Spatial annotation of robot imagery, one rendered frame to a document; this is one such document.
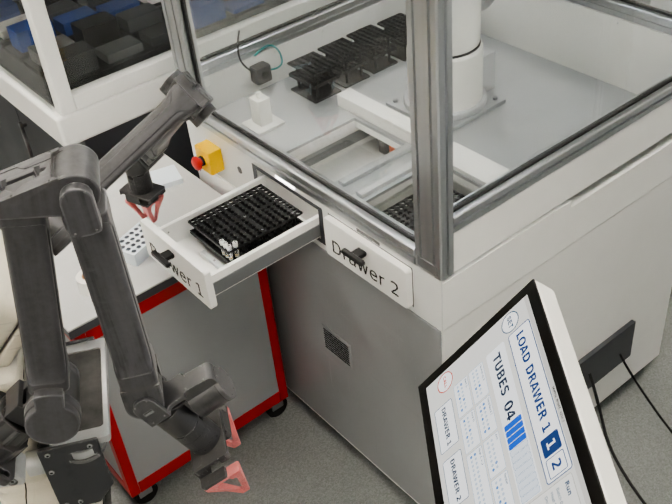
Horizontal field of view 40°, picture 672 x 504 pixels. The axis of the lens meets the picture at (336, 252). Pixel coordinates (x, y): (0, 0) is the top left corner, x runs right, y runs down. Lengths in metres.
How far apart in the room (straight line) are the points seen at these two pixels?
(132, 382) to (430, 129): 0.74
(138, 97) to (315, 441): 1.20
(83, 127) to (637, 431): 1.90
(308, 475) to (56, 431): 1.51
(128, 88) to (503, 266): 1.37
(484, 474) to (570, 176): 0.90
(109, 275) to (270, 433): 1.75
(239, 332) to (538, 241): 0.91
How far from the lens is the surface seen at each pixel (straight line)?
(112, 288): 1.25
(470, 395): 1.56
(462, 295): 2.02
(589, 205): 2.27
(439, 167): 1.76
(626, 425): 2.95
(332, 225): 2.14
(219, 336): 2.57
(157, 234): 2.20
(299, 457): 2.85
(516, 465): 1.41
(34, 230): 1.19
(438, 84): 1.67
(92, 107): 2.88
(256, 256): 2.15
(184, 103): 1.79
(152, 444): 2.66
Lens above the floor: 2.20
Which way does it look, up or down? 38 degrees down
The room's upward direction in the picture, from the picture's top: 6 degrees counter-clockwise
